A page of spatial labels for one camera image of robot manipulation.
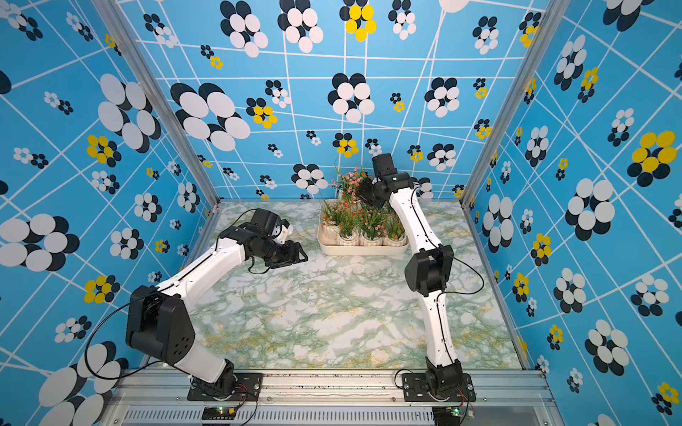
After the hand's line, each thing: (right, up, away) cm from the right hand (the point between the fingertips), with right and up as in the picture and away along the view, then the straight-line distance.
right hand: (362, 194), depth 94 cm
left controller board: (-41, -63, -22) cm, 78 cm away
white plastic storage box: (-12, -21, +6) cm, 25 cm away
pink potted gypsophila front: (-12, -12, +8) cm, 19 cm away
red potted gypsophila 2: (+4, -11, 0) cm, 11 cm away
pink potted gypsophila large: (-5, +2, -10) cm, 11 cm away
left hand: (-19, -21, -9) cm, 30 cm away
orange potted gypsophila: (+12, -13, 0) cm, 18 cm away
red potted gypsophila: (-5, -13, +1) cm, 14 cm away
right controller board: (+21, -62, -24) cm, 70 cm away
